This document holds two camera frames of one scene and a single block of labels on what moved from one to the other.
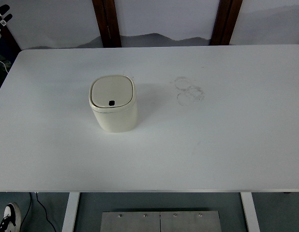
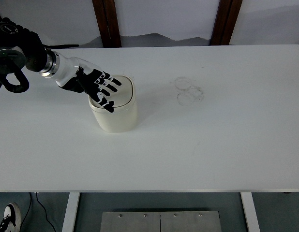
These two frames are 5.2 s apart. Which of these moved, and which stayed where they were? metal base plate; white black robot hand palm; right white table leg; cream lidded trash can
Moved: white black robot hand palm
Stayed: right white table leg; metal base plate; cream lidded trash can
